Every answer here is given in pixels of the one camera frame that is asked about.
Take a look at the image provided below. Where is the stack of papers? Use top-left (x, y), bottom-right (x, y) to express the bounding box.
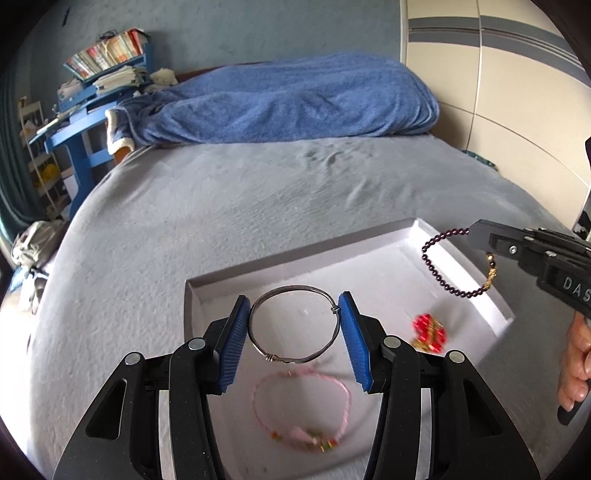
top-left (92, 66), bottom-right (153, 93)

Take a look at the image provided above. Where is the row of books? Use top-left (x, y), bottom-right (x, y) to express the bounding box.
top-left (64, 28), bottom-right (149, 79)

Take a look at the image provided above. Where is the white shallow tray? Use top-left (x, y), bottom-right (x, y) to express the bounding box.
top-left (157, 218), bottom-right (515, 480)

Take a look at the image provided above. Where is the white shelf rack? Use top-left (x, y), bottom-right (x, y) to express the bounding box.
top-left (17, 96), bottom-right (77, 217)

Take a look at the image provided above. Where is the grey bag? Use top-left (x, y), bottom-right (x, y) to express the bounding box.
top-left (10, 220), bottom-right (70, 273)

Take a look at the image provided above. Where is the red and gold bead bracelet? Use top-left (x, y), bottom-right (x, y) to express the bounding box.
top-left (412, 313), bottom-right (450, 354)

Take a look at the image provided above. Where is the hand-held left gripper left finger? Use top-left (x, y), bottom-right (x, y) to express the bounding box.
top-left (52, 295), bottom-right (251, 480)

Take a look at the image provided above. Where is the white plush toy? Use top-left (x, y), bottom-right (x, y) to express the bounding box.
top-left (148, 68), bottom-right (179, 89)

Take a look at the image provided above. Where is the silver wire bangle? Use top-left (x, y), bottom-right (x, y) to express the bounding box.
top-left (248, 285), bottom-right (342, 364)

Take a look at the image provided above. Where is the teal curtain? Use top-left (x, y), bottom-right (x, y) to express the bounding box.
top-left (0, 55), bottom-right (35, 250)

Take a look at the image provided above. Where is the white wardrobe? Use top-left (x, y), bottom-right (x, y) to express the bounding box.
top-left (400, 0), bottom-right (591, 232)

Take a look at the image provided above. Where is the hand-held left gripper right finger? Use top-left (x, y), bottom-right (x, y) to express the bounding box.
top-left (337, 291), bottom-right (541, 480)

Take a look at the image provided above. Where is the person's right hand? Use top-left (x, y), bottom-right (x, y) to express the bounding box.
top-left (557, 318), bottom-right (591, 412)

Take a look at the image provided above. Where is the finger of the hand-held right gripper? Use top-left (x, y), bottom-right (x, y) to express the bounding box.
top-left (468, 220), bottom-right (555, 270)

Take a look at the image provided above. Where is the blue blanket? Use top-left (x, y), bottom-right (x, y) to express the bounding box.
top-left (105, 52), bottom-right (440, 160)

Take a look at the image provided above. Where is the grey bed sheet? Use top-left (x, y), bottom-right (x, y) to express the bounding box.
top-left (0, 131), bottom-right (583, 480)

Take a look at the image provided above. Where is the dark purple bead bracelet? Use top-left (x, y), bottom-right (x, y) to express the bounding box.
top-left (421, 228), bottom-right (498, 299)

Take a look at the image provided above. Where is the pink cord bracelet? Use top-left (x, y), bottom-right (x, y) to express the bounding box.
top-left (252, 369), bottom-right (350, 453)

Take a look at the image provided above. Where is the blue wooden desk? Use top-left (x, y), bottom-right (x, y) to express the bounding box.
top-left (28, 44), bottom-right (155, 221)

